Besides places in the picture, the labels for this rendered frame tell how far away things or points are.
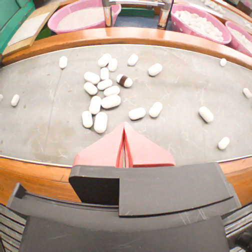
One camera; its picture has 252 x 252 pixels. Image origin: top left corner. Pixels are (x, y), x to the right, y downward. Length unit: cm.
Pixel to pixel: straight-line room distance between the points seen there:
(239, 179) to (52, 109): 44
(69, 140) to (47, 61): 24
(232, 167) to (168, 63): 28
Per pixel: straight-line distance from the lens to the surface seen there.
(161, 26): 41
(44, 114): 31
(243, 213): 56
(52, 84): 33
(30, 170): 29
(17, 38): 57
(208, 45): 44
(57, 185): 25
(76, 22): 53
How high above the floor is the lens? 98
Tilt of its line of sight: 76 degrees down
